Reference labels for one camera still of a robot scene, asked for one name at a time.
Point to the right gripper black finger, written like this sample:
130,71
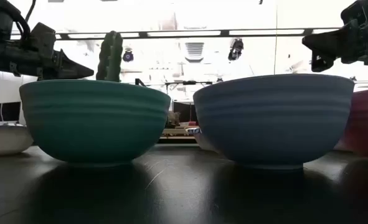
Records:
325,42
319,63

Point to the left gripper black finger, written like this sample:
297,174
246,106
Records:
71,70

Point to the green ribbed plastic bowl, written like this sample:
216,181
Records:
93,121

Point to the blue ribbed plastic bowl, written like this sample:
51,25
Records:
274,121

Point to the pink plastic bowl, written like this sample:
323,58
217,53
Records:
365,124

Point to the green cactus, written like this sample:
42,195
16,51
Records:
110,56

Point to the black computer monitor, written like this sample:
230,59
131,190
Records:
10,111

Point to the black overhead rig bar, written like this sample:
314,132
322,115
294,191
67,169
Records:
183,33

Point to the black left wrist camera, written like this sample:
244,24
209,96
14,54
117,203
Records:
42,37

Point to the black hanging camera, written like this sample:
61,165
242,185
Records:
235,49

